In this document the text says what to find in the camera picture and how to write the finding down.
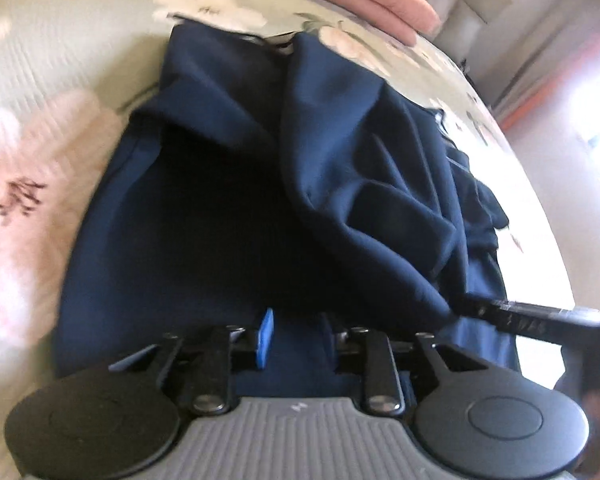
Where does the navy striped zip hoodie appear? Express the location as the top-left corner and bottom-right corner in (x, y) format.
(53, 22), (519, 396)

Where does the beige and orange curtain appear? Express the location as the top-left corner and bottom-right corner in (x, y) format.
(492, 9), (600, 132)

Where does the floral green quilted bedspread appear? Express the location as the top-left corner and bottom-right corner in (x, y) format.
(0, 0), (574, 479)

